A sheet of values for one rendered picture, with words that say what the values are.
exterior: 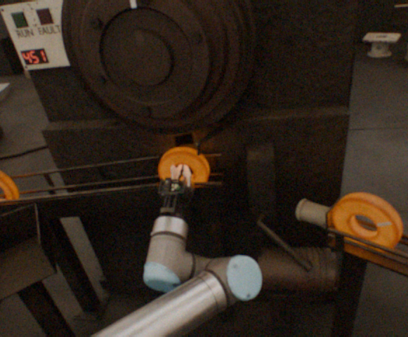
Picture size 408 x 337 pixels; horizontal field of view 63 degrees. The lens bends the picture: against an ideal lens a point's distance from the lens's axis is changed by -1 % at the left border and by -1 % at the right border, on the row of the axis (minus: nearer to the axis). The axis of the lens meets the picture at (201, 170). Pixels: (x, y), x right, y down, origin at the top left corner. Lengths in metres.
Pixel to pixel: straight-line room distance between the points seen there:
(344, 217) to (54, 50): 0.92
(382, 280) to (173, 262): 1.12
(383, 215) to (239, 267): 0.34
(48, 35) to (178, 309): 0.82
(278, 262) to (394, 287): 0.79
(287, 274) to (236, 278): 0.32
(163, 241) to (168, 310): 0.21
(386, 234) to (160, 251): 0.52
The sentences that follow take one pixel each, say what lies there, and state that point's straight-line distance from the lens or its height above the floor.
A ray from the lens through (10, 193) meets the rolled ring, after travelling 1.36.
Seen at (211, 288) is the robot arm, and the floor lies 0.73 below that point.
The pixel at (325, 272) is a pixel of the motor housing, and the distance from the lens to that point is 1.03.
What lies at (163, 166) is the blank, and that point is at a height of 0.76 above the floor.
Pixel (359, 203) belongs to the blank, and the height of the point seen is 0.77.
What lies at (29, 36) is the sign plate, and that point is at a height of 1.16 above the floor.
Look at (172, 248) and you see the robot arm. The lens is 0.83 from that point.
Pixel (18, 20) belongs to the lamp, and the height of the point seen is 1.20.
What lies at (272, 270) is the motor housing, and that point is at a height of 0.51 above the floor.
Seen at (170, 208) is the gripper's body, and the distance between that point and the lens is 0.87.
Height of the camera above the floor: 1.30
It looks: 33 degrees down
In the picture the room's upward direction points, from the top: 9 degrees counter-clockwise
